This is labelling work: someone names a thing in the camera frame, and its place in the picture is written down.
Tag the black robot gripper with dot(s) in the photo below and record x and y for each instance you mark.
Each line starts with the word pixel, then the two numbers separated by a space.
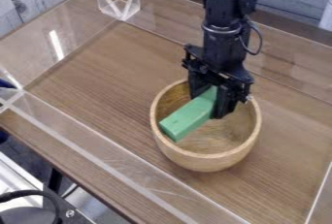
pixel 216 65

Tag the green rectangular block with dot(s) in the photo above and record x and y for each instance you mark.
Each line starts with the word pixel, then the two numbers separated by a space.
pixel 191 116

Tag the brown wooden bowl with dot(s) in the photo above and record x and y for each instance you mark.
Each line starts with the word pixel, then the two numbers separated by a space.
pixel 220 143

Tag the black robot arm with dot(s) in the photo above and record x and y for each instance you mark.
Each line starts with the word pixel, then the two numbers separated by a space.
pixel 227 13

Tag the clear acrylic tray walls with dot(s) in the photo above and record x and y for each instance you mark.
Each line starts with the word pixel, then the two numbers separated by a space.
pixel 88 65

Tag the black table leg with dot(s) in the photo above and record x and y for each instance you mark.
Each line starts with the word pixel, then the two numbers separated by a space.
pixel 56 181

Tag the black metal bracket with screw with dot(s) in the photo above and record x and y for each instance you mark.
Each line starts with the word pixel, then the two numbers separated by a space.
pixel 70 213

